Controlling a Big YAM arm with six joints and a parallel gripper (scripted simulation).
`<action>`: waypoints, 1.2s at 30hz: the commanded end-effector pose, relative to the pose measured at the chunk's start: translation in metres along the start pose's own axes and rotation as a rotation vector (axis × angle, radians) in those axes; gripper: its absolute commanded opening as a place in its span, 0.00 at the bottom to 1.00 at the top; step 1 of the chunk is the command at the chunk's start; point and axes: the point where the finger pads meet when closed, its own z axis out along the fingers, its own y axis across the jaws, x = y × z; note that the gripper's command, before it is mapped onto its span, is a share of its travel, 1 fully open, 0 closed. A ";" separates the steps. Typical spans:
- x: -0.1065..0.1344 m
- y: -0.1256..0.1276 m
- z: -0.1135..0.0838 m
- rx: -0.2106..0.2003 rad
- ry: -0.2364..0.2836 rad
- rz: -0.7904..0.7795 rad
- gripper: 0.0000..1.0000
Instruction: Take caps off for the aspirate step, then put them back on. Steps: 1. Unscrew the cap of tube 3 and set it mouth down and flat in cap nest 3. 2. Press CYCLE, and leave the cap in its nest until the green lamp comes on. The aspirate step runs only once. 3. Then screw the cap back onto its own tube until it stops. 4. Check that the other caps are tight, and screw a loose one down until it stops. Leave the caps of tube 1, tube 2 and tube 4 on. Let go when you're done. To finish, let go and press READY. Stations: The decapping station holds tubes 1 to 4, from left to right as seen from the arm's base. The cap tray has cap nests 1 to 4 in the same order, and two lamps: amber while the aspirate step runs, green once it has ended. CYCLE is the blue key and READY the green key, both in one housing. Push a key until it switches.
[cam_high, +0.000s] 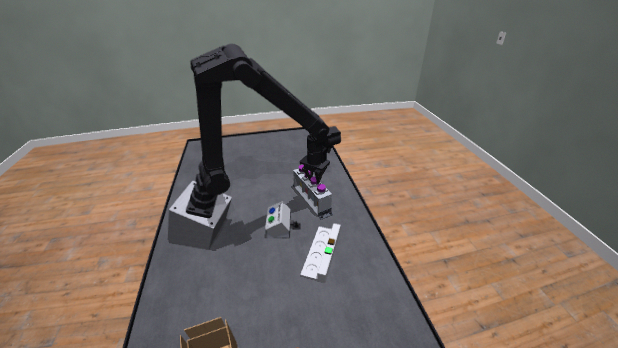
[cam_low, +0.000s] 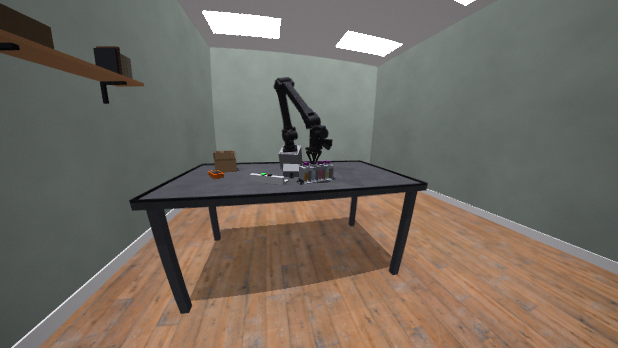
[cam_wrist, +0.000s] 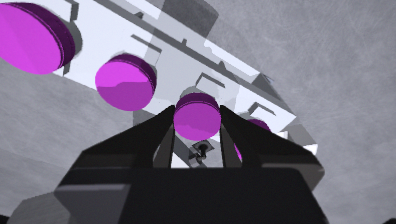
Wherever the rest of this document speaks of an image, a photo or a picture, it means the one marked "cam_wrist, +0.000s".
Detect white button housing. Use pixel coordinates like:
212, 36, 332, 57
171, 135, 214, 168

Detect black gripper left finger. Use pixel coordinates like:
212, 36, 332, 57
70, 105, 175, 169

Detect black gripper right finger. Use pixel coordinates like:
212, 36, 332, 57
219, 105, 325, 191

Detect white tray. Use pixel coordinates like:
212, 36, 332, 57
277, 124, 318, 155

